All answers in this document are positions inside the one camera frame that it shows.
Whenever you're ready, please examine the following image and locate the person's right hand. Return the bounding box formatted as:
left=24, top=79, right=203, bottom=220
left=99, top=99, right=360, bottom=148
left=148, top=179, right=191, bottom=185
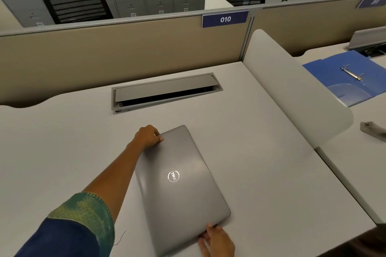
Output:
left=197, top=223, right=236, bottom=257

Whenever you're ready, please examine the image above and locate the person's left hand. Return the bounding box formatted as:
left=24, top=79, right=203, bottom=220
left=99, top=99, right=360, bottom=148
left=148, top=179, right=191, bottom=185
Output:
left=131, top=124, right=165, bottom=151

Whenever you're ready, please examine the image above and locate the grey laptop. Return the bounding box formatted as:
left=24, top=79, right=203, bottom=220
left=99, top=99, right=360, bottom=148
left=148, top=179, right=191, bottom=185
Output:
left=134, top=124, right=232, bottom=257

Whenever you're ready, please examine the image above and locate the person's left forearm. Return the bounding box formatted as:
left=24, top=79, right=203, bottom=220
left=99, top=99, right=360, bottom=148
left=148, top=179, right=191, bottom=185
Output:
left=83, top=142, right=145, bottom=215

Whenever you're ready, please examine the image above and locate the beige desk partition panel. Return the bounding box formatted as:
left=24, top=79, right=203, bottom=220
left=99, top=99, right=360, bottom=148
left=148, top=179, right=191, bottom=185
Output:
left=247, top=0, right=386, bottom=57
left=0, top=10, right=253, bottom=108

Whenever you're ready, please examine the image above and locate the blue green sleeve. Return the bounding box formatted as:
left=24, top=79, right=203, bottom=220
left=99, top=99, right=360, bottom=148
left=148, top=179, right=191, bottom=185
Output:
left=13, top=192, right=116, bottom=257

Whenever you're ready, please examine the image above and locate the blue desk number sign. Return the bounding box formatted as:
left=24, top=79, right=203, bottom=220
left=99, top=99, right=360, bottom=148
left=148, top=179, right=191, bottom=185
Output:
left=357, top=0, right=386, bottom=9
left=201, top=10, right=250, bottom=29

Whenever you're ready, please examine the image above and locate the silver desk cable tray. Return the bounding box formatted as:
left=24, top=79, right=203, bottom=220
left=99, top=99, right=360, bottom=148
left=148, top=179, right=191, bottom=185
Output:
left=111, top=72, right=224, bottom=114
left=345, top=26, right=386, bottom=57

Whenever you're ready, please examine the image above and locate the blue ring binder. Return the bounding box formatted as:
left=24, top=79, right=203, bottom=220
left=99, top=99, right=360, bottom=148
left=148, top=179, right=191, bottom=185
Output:
left=302, top=50, right=386, bottom=108

